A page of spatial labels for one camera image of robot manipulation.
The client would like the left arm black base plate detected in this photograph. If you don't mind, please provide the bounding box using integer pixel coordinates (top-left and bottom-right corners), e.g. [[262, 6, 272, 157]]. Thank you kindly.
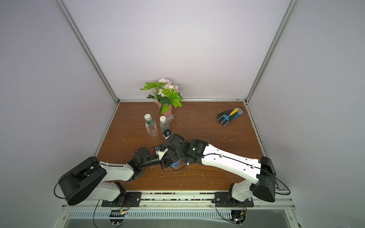
[[101, 192, 142, 208]]

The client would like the aluminium corner frame post right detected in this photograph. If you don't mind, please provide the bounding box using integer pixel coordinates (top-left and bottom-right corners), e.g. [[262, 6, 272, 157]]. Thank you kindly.
[[245, 0, 298, 105]]

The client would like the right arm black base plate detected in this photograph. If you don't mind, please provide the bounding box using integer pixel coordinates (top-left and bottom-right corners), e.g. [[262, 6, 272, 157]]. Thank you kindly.
[[212, 192, 254, 208]]

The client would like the teal print clear bottle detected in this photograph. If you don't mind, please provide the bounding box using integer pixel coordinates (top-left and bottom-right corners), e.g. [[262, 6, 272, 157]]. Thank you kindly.
[[160, 119, 170, 133]]

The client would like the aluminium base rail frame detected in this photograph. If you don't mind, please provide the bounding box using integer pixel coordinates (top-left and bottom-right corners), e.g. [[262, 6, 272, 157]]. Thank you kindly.
[[53, 189, 304, 228]]

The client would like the pink vase with flowers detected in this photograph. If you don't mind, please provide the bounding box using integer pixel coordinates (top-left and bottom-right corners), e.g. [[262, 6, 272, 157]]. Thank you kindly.
[[140, 78, 183, 122]]

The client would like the blue label water bottle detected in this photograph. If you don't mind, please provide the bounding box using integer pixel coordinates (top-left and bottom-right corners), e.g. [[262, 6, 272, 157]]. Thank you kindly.
[[170, 161, 181, 168]]

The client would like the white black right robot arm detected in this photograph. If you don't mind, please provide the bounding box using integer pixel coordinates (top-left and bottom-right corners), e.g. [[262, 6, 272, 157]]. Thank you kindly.
[[157, 134, 276, 202]]

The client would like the white bottle cap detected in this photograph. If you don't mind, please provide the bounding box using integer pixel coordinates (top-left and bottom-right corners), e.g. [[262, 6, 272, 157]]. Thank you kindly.
[[144, 114, 152, 121], [159, 116, 167, 123]]

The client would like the aluminium corner frame post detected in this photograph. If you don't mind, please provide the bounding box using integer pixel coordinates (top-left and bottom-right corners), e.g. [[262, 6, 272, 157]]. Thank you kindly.
[[245, 0, 298, 105], [55, 0, 120, 104]]

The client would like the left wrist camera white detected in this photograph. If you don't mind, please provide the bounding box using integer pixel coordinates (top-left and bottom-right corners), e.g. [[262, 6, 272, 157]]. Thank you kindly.
[[155, 145, 168, 160]]

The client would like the aluminium corner frame post left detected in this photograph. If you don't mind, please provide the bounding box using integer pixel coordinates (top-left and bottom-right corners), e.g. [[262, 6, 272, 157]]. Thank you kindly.
[[55, 0, 120, 104]]

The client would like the blue yellow garden hand rake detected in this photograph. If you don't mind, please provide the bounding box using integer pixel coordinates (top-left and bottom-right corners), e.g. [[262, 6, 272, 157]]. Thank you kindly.
[[217, 108, 239, 126]]

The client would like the green label clear bottle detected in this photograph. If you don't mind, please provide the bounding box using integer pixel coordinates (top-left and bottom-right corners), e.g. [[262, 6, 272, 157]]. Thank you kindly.
[[145, 119, 158, 137]]

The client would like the black blue work glove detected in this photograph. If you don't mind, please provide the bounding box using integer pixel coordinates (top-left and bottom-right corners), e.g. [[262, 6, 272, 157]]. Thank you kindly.
[[217, 107, 244, 126]]

